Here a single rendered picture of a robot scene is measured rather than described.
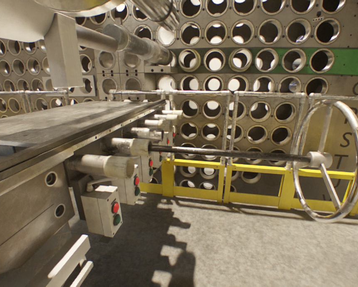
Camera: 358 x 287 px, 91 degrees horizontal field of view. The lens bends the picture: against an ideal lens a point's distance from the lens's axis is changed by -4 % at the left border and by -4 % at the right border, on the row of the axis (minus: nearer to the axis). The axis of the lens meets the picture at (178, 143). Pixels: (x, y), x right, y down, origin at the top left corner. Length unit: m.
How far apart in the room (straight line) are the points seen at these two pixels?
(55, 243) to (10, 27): 0.64
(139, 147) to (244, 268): 1.05
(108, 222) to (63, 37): 0.61
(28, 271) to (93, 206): 0.23
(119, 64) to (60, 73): 1.50
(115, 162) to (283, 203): 1.64
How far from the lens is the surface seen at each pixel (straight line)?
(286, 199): 1.93
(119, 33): 1.26
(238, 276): 1.38
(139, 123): 1.04
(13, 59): 3.80
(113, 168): 0.54
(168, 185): 1.84
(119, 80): 2.23
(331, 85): 2.65
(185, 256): 1.42
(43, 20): 0.76
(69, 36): 0.79
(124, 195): 0.81
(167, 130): 1.00
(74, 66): 0.79
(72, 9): 0.49
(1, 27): 0.72
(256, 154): 0.66
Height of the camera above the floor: 1.10
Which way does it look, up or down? 19 degrees down
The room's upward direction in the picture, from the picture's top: straight up
